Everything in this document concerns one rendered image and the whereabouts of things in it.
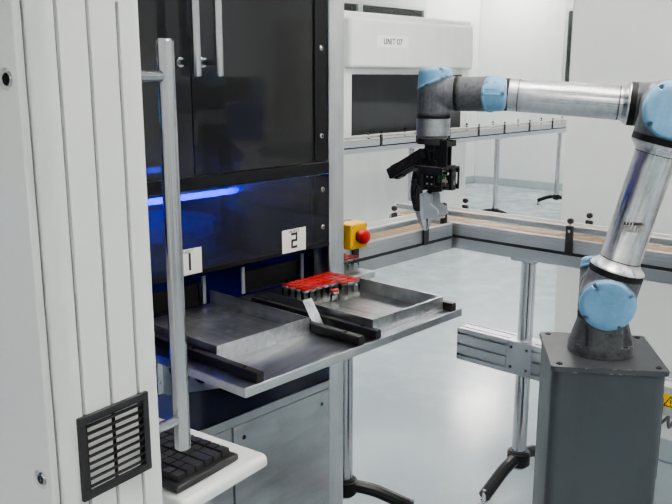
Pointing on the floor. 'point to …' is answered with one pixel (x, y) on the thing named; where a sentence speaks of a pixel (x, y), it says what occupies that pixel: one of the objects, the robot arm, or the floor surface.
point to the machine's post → (329, 259)
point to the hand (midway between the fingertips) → (423, 224)
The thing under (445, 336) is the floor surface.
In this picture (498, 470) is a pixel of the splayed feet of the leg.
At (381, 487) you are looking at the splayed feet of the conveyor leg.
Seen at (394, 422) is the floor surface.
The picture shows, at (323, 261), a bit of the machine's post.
